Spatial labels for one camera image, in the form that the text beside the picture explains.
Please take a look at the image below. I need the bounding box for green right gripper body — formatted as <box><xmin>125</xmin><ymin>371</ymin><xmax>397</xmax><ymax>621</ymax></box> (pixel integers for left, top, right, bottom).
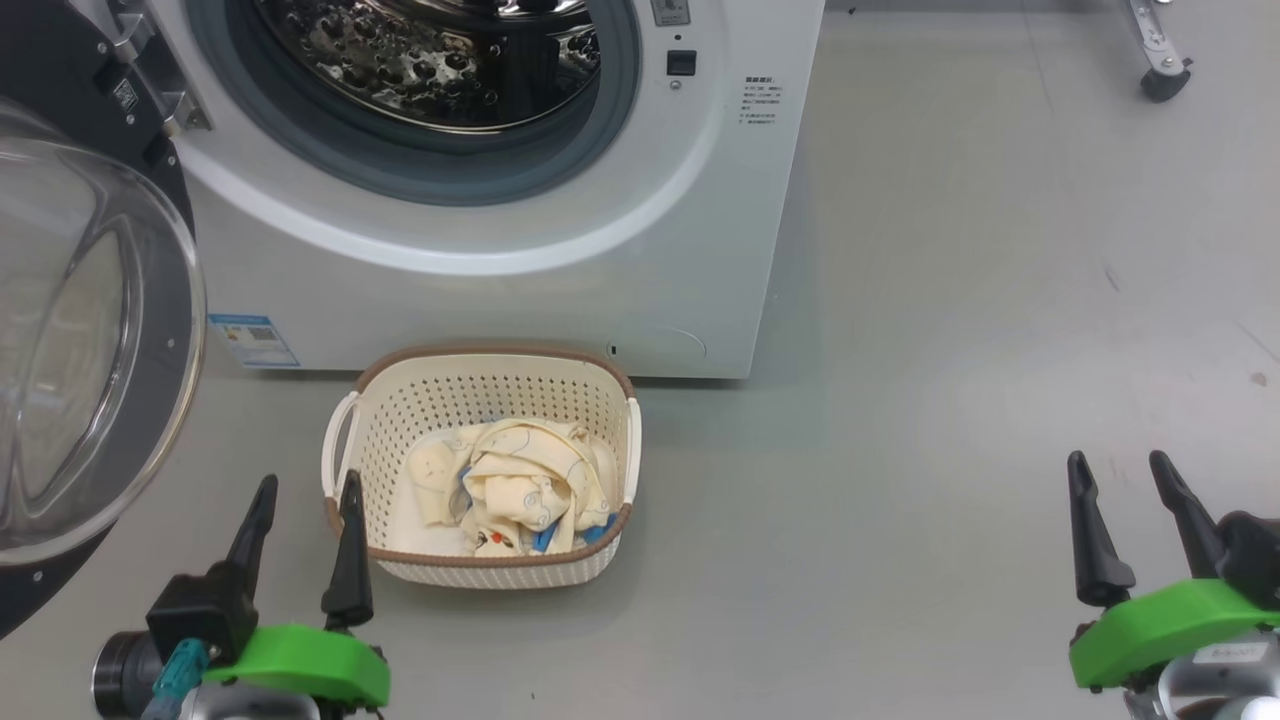
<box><xmin>1068</xmin><ymin>578</ymin><xmax>1280</xmax><ymax>691</ymax></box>

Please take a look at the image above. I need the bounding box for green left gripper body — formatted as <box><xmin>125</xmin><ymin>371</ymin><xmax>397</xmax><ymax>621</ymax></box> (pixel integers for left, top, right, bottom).
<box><xmin>203</xmin><ymin>622</ymin><xmax>392</xmax><ymax>713</ymax></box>

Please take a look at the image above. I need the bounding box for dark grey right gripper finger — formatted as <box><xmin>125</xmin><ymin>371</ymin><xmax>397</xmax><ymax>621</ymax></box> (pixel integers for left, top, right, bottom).
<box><xmin>1066</xmin><ymin>450</ymin><xmax>1137</xmax><ymax>608</ymax></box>
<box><xmin>1148</xmin><ymin>450</ymin><xmax>1229</xmax><ymax>583</ymax></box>

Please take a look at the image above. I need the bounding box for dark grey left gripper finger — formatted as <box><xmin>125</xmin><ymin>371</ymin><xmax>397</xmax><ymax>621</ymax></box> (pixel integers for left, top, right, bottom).
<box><xmin>320</xmin><ymin>469</ymin><xmax>376</xmax><ymax>633</ymax></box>
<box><xmin>222</xmin><ymin>474</ymin><xmax>280</xmax><ymax>601</ymax></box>

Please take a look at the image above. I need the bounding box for round grey glass washer door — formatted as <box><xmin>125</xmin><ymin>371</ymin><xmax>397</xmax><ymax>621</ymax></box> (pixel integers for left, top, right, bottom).
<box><xmin>0</xmin><ymin>0</ymin><xmax>211</xmax><ymax>641</ymax></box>

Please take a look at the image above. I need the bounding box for white front-load washing machine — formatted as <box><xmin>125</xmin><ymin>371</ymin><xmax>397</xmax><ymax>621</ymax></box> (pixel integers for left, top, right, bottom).
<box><xmin>145</xmin><ymin>0</ymin><xmax>827</xmax><ymax>381</ymax></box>

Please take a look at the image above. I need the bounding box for blue energy label sticker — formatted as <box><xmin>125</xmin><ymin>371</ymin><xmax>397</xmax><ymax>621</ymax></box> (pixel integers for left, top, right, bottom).
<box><xmin>208</xmin><ymin>313</ymin><xmax>299</xmax><ymax>369</ymax></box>

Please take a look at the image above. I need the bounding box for cream perforated laundry basket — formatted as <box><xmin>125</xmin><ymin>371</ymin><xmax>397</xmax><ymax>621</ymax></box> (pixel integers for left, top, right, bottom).
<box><xmin>320</xmin><ymin>343</ymin><xmax>643</xmax><ymax>591</ymax></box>

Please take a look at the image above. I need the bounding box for teal plug camera cable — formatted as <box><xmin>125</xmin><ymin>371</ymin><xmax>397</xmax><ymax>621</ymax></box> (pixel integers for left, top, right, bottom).
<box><xmin>140</xmin><ymin>640</ymin><xmax>209</xmax><ymax>720</ymax></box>

